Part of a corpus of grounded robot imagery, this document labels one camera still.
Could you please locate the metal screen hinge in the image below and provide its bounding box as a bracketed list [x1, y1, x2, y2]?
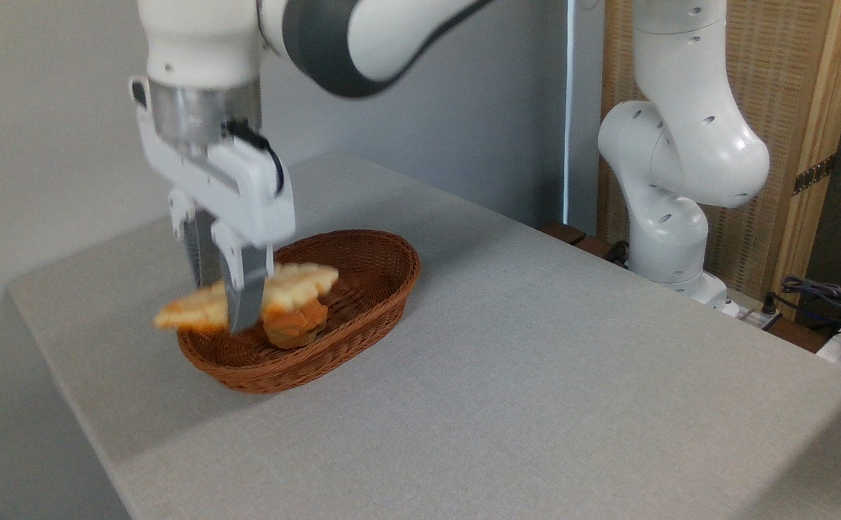
[792, 152, 838, 196]

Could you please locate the brown wicker oval basket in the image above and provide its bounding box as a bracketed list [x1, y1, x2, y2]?
[177, 230, 422, 395]

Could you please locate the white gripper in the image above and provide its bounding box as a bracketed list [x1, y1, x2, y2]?
[134, 108, 297, 335]

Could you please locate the leaf-shaped bread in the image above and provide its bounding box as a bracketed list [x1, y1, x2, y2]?
[152, 262, 340, 335]

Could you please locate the wooden woven folding screen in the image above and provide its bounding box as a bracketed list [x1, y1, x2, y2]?
[598, 0, 841, 320]

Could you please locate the round golden bread roll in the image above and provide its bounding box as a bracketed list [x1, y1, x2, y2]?
[262, 295, 329, 350]

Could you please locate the bundle of dark cables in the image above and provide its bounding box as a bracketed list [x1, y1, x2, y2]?
[780, 274, 841, 342]

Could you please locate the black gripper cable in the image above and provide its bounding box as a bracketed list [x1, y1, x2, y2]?
[225, 121, 286, 196]

